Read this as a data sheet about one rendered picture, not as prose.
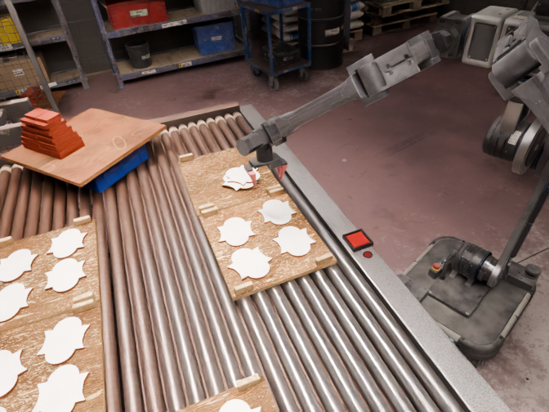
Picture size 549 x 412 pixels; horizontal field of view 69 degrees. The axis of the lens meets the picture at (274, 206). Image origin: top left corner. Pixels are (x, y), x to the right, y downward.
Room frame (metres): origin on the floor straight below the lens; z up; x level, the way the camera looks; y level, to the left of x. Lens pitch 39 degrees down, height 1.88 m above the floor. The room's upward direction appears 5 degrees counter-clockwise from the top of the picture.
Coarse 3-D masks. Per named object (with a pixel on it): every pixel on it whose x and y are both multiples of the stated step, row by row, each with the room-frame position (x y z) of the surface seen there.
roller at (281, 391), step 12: (180, 144) 1.72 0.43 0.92; (240, 300) 0.75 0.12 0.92; (252, 312) 0.71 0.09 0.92; (252, 324) 0.67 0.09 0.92; (252, 336) 0.63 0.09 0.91; (264, 336) 0.63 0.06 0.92; (264, 348) 0.59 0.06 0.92; (264, 360) 0.56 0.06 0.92; (276, 360) 0.55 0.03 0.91; (276, 372) 0.52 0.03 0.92; (276, 384) 0.49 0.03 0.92; (276, 396) 0.46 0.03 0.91; (288, 396) 0.46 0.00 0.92; (288, 408) 0.43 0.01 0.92
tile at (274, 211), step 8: (272, 200) 1.19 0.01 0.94; (264, 208) 1.14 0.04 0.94; (272, 208) 1.14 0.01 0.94; (280, 208) 1.13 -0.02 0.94; (288, 208) 1.13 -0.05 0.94; (264, 216) 1.10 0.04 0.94; (272, 216) 1.10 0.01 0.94; (280, 216) 1.09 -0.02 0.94; (288, 216) 1.09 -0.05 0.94; (280, 224) 1.05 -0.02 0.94
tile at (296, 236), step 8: (280, 232) 1.01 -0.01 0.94; (288, 232) 1.00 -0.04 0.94; (296, 232) 1.00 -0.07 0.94; (304, 232) 1.00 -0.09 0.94; (280, 240) 0.97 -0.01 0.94; (288, 240) 0.96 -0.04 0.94; (296, 240) 0.96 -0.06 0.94; (304, 240) 0.96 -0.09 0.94; (312, 240) 0.95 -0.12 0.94; (280, 248) 0.94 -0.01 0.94; (288, 248) 0.93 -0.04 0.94; (296, 248) 0.93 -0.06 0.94; (304, 248) 0.92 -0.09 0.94; (296, 256) 0.89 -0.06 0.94
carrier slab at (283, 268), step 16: (240, 208) 1.16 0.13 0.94; (256, 208) 1.16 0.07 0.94; (208, 224) 1.09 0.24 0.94; (256, 224) 1.07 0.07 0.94; (272, 224) 1.06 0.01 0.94; (288, 224) 1.06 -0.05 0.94; (304, 224) 1.05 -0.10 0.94; (208, 240) 1.01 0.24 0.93; (256, 240) 0.99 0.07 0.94; (272, 240) 0.98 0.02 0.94; (320, 240) 0.96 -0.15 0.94; (224, 256) 0.92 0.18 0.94; (272, 256) 0.91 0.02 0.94; (288, 256) 0.90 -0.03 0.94; (304, 256) 0.90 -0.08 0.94; (320, 256) 0.89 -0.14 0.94; (224, 272) 0.85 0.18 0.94; (272, 272) 0.84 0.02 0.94; (288, 272) 0.83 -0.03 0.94; (304, 272) 0.83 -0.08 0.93; (256, 288) 0.78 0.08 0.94
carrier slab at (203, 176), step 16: (192, 160) 1.53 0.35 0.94; (208, 160) 1.52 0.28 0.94; (224, 160) 1.51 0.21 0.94; (240, 160) 1.50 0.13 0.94; (192, 176) 1.41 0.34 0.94; (208, 176) 1.40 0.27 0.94; (272, 176) 1.36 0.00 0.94; (192, 192) 1.29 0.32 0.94; (208, 192) 1.28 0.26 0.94; (224, 192) 1.28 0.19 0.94; (240, 192) 1.27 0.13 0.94; (256, 192) 1.26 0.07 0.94; (224, 208) 1.18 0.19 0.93
